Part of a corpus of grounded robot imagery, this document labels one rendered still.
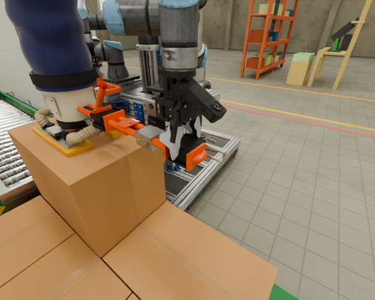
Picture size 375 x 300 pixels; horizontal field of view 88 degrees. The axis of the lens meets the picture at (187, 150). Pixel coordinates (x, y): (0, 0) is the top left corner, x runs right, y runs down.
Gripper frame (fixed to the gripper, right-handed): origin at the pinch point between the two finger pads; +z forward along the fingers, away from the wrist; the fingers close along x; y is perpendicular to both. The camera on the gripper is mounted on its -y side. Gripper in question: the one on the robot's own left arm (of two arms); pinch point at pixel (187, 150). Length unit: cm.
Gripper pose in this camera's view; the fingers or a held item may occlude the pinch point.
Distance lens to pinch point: 51.9
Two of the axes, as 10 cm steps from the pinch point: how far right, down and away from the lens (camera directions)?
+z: 0.0, 8.5, 5.3
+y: -7.9, -3.2, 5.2
